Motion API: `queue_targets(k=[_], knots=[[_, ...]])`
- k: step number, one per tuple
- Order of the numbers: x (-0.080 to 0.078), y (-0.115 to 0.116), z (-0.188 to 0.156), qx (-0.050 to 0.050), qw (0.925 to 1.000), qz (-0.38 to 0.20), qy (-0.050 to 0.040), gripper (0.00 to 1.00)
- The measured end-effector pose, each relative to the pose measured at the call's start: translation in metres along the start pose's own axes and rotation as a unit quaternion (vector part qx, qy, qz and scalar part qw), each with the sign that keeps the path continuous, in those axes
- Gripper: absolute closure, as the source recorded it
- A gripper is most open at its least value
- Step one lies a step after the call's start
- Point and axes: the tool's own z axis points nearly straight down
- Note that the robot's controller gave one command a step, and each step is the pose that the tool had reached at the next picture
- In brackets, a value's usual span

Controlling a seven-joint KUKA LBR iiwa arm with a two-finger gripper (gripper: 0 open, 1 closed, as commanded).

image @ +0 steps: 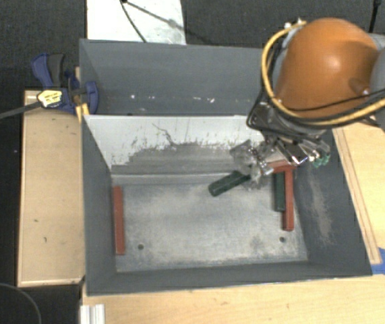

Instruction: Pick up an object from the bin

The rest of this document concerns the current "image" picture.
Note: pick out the grey metal bin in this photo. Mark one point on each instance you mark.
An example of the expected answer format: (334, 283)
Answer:
(195, 221)

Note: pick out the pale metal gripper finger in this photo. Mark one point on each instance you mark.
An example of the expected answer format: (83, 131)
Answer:
(263, 174)
(242, 154)

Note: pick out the dark green block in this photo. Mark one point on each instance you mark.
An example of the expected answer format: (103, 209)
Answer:
(279, 191)
(226, 183)

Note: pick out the pale wood flat board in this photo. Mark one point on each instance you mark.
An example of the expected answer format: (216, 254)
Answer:
(50, 194)

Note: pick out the red-brown flat block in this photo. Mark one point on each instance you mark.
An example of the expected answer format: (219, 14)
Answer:
(119, 221)
(290, 201)

